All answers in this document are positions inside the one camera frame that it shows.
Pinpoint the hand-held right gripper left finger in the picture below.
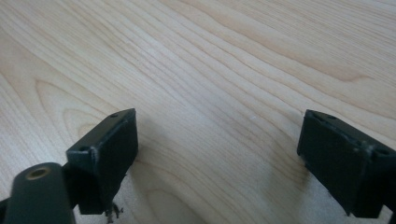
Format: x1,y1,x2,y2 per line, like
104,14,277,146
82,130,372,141
62,107,139,216

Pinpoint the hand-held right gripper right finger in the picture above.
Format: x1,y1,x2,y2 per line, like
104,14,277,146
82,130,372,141
296,109,396,219

